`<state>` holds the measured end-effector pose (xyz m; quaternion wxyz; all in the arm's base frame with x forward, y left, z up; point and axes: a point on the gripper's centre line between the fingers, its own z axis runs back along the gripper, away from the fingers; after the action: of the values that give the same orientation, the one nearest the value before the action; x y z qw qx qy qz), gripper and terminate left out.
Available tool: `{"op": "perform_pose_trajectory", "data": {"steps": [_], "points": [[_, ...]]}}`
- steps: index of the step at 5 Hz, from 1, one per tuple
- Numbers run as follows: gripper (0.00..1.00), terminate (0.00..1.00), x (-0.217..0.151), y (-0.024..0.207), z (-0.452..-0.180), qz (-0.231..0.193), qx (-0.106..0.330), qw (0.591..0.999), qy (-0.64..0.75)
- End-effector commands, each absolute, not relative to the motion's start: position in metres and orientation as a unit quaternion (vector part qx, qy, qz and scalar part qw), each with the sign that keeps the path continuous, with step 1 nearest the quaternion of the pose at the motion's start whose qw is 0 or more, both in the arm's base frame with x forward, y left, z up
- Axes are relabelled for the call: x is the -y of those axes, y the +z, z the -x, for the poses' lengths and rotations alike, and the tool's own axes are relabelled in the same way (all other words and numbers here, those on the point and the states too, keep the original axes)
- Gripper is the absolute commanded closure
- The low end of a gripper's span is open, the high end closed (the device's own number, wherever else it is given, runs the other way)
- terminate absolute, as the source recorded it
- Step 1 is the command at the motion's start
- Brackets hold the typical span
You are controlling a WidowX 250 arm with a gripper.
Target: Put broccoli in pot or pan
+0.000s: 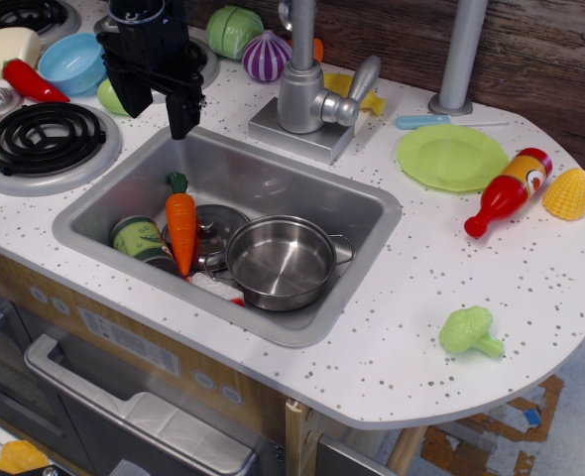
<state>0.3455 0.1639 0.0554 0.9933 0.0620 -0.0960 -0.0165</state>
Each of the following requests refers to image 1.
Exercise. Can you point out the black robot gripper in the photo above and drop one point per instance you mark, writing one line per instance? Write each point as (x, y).
(150, 50)

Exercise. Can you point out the red toy ketchup bottle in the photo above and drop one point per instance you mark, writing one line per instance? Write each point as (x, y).
(508, 192)

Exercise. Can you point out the front left black burner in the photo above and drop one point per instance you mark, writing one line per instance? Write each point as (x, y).
(50, 148)

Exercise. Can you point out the green toy cabbage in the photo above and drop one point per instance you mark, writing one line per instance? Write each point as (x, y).
(230, 29)

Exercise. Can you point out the grey metal pole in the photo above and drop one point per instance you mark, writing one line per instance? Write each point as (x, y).
(453, 99)

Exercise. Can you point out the red toy chili pepper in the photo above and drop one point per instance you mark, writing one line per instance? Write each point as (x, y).
(25, 80)

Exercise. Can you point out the blue handled toy knife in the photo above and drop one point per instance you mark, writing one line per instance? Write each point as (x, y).
(417, 121)

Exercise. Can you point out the purple toy onion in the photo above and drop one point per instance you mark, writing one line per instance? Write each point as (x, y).
(266, 56)

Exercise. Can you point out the orange toy piece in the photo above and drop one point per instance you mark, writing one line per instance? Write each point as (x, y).
(318, 49)

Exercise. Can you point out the silver stove knob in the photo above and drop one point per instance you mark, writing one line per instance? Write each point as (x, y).
(10, 100)

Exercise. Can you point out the steel pot lid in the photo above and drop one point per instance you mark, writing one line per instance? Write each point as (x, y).
(215, 226)

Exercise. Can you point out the back left black burner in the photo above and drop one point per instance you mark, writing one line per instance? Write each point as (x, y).
(41, 16)

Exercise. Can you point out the green toy can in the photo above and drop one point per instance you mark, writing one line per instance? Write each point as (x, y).
(139, 237)

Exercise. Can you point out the white red toy sponge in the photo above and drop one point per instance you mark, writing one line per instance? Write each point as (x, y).
(221, 290)

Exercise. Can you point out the stainless steel pot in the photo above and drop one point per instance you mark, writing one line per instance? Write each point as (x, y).
(283, 262)

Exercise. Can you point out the silver toy faucet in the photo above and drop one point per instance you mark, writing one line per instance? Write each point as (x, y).
(307, 118)

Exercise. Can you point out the green toy broccoli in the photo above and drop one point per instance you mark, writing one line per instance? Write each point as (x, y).
(469, 328)

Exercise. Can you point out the blue toy bowl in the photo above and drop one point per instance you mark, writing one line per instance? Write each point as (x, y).
(74, 64)

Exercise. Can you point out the yellow toy on floor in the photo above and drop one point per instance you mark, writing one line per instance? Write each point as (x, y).
(19, 456)

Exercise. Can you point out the orange toy carrot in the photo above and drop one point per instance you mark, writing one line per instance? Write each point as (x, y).
(181, 221)

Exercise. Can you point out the yellow toy corn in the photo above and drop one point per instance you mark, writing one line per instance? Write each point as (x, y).
(565, 197)

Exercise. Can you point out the grey stove knob top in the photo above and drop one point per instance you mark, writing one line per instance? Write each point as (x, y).
(105, 24)

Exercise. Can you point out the grey oven door handle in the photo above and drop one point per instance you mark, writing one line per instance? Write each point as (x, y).
(116, 424)

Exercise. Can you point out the green toy pear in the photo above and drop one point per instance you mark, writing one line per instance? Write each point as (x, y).
(109, 99)

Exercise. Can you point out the yellow toy cheese piece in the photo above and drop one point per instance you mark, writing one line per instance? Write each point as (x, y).
(340, 83)

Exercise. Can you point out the light green plate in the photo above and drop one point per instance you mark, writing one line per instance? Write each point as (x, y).
(451, 158)

